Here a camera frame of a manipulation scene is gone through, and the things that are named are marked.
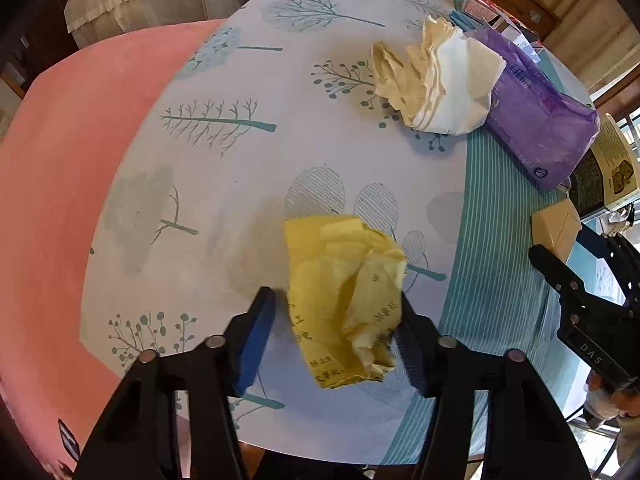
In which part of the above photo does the stack of papers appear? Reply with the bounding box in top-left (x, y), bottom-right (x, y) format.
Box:
top-left (492, 7), bottom-right (546, 63)

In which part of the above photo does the person's right hand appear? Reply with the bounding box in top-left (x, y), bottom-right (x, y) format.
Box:
top-left (582, 372), bottom-right (626, 422)

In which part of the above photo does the open illustrated book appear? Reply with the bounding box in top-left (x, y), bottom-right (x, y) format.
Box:
top-left (570, 112), bottom-right (640, 218)

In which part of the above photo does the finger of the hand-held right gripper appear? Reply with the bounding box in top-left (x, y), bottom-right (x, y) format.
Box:
top-left (528, 244), bottom-right (593, 311)
top-left (575, 225), bottom-right (640, 307)

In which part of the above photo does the purple tissue packet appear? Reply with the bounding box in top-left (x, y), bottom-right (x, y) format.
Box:
top-left (465, 27), bottom-right (601, 191)

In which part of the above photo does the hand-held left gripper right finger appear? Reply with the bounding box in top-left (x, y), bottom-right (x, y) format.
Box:
top-left (392, 296), bottom-right (593, 480)

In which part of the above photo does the pink patterned box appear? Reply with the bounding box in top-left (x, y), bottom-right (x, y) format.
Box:
top-left (461, 0), bottom-right (506, 25)

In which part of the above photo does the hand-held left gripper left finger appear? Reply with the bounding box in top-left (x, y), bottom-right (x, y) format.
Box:
top-left (72, 286), bottom-right (277, 480)

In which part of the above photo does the tree print striped tablecloth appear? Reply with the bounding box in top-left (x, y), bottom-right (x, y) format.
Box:
top-left (80, 0), bottom-right (626, 466)

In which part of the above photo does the pink cushion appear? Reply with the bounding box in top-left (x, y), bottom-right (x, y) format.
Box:
top-left (0, 19), bottom-right (226, 478)

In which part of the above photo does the yellow paper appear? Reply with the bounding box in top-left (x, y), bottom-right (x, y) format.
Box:
top-left (283, 215), bottom-right (408, 391)

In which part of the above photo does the small beige box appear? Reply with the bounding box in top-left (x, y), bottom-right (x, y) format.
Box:
top-left (531, 198), bottom-right (582, 263)

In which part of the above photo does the dark flat device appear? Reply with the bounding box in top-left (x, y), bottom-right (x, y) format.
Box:
top-left (57, 419), bottom-right (81, 463)

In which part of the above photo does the crumpled white paper napkin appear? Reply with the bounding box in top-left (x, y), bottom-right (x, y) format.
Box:
top-left (370, 15), bottom-right (507, 136)

